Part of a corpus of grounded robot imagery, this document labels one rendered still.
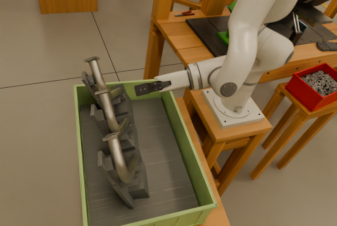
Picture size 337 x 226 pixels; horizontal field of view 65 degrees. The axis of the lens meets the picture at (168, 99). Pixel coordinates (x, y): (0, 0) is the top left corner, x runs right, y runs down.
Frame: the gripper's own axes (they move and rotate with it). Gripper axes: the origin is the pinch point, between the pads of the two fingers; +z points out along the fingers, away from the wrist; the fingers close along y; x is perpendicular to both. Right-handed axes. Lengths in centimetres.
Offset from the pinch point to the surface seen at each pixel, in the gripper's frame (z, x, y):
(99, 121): 14.5, 6.4, 1.0
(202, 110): -22, 17, -47
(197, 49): -31, -16, -79
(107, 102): 10.7, 1.4, 1.1
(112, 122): 10.6, 7.6, 0.5
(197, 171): -11.7, 33.7, -12.7
